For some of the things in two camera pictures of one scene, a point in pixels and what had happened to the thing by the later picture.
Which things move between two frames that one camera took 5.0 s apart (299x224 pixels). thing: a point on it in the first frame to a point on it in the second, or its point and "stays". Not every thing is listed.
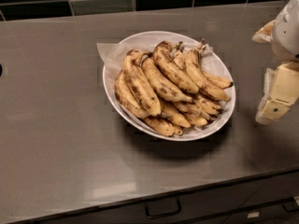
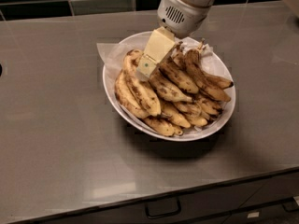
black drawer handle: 163,208 stays
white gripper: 287,32 to 183,18
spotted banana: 163,52 stays
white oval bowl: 169,85 stays
